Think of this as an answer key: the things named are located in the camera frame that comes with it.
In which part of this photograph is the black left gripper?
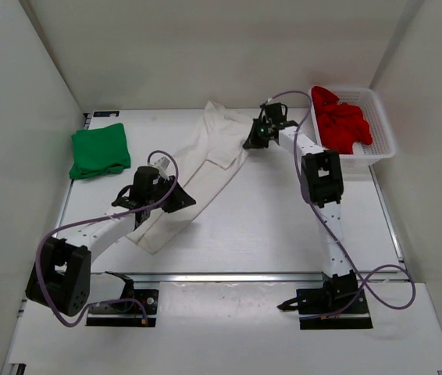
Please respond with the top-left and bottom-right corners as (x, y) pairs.
(148, 175), (196, 214)

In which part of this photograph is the white t-shirt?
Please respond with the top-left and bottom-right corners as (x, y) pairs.
(127, 101), (252, 254)

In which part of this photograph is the red t-shirt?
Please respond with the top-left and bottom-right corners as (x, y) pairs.
(311, 86), (373, 155)

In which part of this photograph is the green t-shirt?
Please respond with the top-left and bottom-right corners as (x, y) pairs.
(69, 123), (131, 180)

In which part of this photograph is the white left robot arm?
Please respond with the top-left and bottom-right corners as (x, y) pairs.
(26, 163), (196, 317)

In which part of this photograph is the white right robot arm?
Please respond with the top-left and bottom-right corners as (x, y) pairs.
(243, 103), (358, 314)

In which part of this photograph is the dark table label sticker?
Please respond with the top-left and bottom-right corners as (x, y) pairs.
(92, 110), (119, 118)

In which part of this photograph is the white plastic laundry basket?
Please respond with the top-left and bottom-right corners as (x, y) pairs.
(311, 86), (395, 170)

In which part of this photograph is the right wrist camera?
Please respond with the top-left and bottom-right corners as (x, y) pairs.
(259, 101), (273, 118)

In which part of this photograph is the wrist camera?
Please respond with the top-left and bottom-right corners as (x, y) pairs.
(259, 101), (273, 118)
(149, 156), (170, 180)

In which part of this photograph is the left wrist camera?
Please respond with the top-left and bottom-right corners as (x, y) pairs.
(149, 156), (170, 180)

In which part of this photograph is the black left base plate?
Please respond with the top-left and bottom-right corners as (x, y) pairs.
(86, 284), (159, 328)

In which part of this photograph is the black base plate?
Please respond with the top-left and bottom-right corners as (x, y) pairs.
(86, 284), (159, 328)
(277, 287), (373, 330)

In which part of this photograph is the aluminium rail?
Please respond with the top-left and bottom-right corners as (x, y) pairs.
(99, 272), (405, 285)

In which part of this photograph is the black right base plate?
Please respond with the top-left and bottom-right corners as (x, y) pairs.
(277, 287), (373, 330)

